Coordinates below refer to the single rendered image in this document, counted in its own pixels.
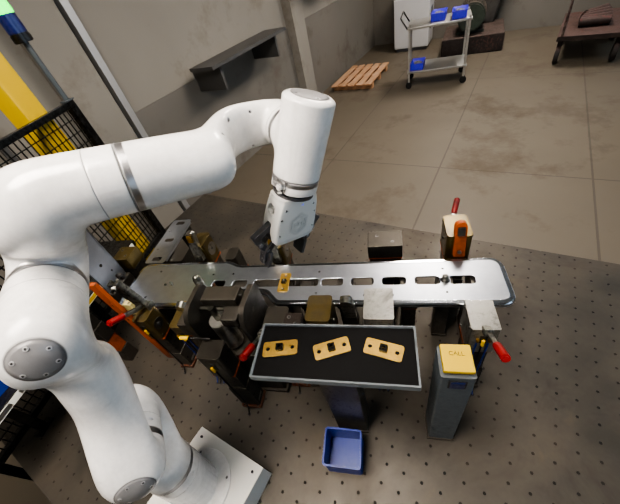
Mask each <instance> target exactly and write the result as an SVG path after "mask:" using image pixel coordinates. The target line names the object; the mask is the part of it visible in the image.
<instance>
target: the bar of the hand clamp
mask: <svg viewBox="0 0 620 504"><path fill-rule="evenodd" d="M115 276H116V278H117V279H116V280H115V281H112V280H110V281H109V283H108V284H107V287H109V288H110V290H111V292H110V293H112V294H114V292H116V293H118V294H119V295H121V296H122V297H124V298H125V299H127V300H128V301H130V302H131V303H133V304H134V305H136V306H139V305H142V306H144V307H145V308H146V304H147V302H148V300H146V299H145V298H143V297H142V296H141V295H139V294H138V293H136V292H135V291H134V290H132V289H131V288H129V287H128V286H127V285H125V284H124V283H123V282H122V281H121V280H124V279H125V278H126V276H125V275H124V274H122V273H117V274H116V275H115Z"/></svg>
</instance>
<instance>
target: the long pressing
mask: <svg viewBox="0 0 620 504"><path fill-rule="evenodd" d="M441 268H444V269H441ZM161 271H162V272H161ZM319 271H321V272H320V273H319ZM233 273H234V275H232V274H233ZM282 273H291V278H290V281H291V280H313V279H317V280H318V284H317V285H316V286H289V287H288V291H287V292H277V289H278V286H269V287H258V289H259V291H260V292H261V294H262V295H265V296H267V297H268V298H269V299H270V301H271V302H272V303H273V304H274V305H276V306H287V307H307V302H308V298H309V296H311V295H331V296H332V298H333V300H334V306H335V307H340V296H343V295H350V296H351V297H352V298H353V301H354V305H355V307H363V305H364V296H363V294H364V289H365V288H392V289H393V294H394V296H393V306H394V307H464V303H465V300H492V301H493V303H494V306H495V307H509V306H511V305H512V304H513V303H514V302H515V299H516V296H515V293H514V291H513V288H512V285H511V283H510V280H509V278H508V275H507V272H506V270H505V267H504V265H503V264H502V263H501V262H500V261H498V260H496V259H493V258H464V259H433V260H403V261H372V262H342V263H311V264H281V265H271V267H269V268H268V267H267V266H266V265H250V266H241V265H238V264H235V263H233V262H201V263H174V264H151V265H148V266H146V267H144V268H143V269H142V270H141V271H140V273H139V274H138V276H137V277H136V279H135V280H134V282H133V283H132V284H131V286H130V287H129V288H131V289H132V290H134V291H135V292H136V293H138V294H139V295H141V296H142V297H143V298H144V297H145V296H147V297H146V298H145V299H146V300H148V301H153V302H154V303H155V305H154V306H155V307H156V308H157V309H175V306H176V303H177V301H188V299H189V297H190V295H191V293H192V291H193V289H194V287H195V286H196V285H195V284H194V282H193V280H192V277H193V276H194V275H199V276H200V277H201V278H202V280H203V281H204V285H205V286H206V287H212V285H213V283H214V282H216V281H225V284H224V286H233V283H234V282H235V281H247V283H246V286H244V287H241V288H242V290H243V291H245V290H246V287H247V285H248V284H254V282H255V281H262V280H280V277H281V274H282ZM213 274H215V275H213ZM443 274H448V275H449V279H450V277H466V276H472V277H474V279H475V283H474V284H452V283H450V281H451V279H450V280H449V282H441V281H440V279H441V278H442V275H443ZM417 277H437V278H439V284H416V283H415V278H417ZM364 278H371V279H373V284H372V285H352V284H351V282H352V279H364ZM384 278H404V279H405V282H406V283H405V284H403V285H384V284H383V279H384ZM324 279H342V280H343V283H342V285H339V286H323V285H322V280H324ZM169 282H172V283H173V285H172V286H171V284H170V283H169ZM165 283H166V284H167V285H166V286H164V284H165ZM446 291H448V293H446ZM316 292H317V294H315V293H316Z"/></svg>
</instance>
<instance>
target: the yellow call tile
mask: <svg viewBox="0 0 620 504"><path fill-rule="evenodd" d="M439 349H440V355H441V362H442V368H443V373H453V374H473V375H474V374H475V373H476V370H475V366H474V361H473V357H472V353H471V348H470V345H453V344H440V345H439Z"/></svg>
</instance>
